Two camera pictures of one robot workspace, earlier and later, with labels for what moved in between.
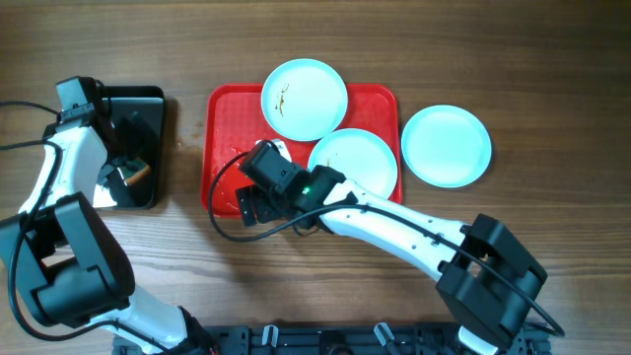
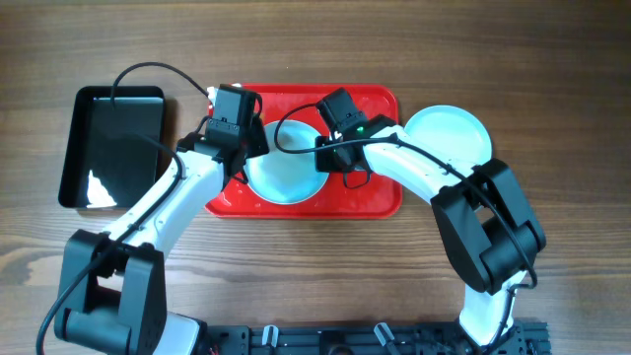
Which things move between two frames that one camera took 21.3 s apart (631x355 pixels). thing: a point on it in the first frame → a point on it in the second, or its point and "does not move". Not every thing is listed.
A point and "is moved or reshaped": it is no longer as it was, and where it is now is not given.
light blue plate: [361, 156] is moved or reshaped
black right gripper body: [268, 206] → [333, 161]
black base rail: [330, 339] does not move
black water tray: [135, 143] does not move
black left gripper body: [132, 143] → [255, 138]
